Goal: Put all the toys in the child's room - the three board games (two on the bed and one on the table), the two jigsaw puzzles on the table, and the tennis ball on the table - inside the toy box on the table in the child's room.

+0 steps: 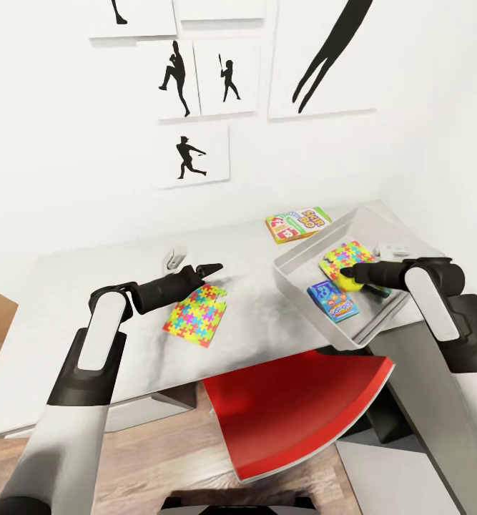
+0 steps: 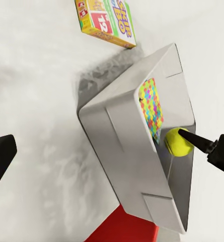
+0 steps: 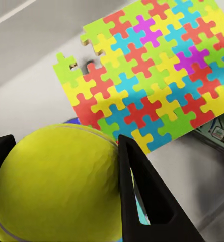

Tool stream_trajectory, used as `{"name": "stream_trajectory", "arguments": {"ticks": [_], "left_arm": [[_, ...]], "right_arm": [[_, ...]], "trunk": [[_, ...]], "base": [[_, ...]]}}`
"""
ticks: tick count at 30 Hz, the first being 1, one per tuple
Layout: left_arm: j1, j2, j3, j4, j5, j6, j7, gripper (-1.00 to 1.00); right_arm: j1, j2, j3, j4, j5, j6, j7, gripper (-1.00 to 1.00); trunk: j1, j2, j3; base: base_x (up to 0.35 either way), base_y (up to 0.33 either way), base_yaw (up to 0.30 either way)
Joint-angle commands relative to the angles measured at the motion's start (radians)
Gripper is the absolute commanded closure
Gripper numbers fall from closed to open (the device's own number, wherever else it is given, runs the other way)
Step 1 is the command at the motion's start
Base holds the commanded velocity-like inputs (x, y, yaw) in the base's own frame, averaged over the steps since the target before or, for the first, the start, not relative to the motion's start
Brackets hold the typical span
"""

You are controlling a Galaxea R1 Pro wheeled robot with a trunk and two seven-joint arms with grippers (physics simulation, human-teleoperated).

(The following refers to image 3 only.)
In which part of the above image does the jigsaw puzzle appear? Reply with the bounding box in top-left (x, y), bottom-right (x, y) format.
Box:
top-left (52, 0), bottom-right (224, 155)

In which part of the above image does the tennis ball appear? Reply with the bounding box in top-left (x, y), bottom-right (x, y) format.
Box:
top-left (0, 123), bottom-right (122, 242)

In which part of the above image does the board game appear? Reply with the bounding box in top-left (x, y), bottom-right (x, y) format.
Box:
top-left (67, 118), bottom-right (148, 242)
top-left (188, 114), bottom-right (224, 154)

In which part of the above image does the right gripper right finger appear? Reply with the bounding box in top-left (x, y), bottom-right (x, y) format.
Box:
top-left (118, 134), bottom-right (205, 242)

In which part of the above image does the toy box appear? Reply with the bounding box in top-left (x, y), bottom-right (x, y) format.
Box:
top-left (0, 0), bottom-right (224, 242)

